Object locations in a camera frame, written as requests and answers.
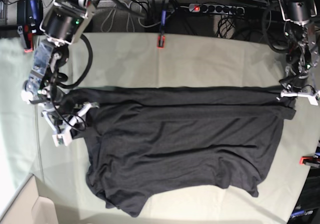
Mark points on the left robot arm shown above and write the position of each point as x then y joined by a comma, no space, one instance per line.
302,52

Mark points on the red black table clamp left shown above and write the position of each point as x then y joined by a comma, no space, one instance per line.
26,38

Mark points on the light green table cloth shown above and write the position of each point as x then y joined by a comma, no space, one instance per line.
133,60

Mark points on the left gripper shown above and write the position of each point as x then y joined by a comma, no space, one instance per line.
294,87

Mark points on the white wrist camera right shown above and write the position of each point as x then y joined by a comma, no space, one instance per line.
62,139

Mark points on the black t-shirt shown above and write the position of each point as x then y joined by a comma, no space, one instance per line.
146,141

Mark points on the red black table clamp right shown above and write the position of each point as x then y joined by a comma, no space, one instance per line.
311,161

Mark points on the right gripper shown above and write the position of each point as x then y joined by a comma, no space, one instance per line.
66,125

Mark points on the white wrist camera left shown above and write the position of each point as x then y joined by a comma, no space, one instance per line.
314,99

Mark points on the red black table clamp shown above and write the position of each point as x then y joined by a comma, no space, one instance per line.
26,38
161,41
311,161

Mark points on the red black table clamp rear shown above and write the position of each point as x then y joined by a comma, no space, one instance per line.
161,41

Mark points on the beige cardboard box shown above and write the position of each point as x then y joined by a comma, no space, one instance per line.
28,207

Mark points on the black power strip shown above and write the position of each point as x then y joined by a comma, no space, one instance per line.
216,9

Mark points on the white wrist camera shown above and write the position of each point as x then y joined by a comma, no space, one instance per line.
314,99
62,139

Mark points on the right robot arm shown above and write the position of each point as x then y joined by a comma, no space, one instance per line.
64,25

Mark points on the black device box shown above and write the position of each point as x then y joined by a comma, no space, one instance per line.
31,13

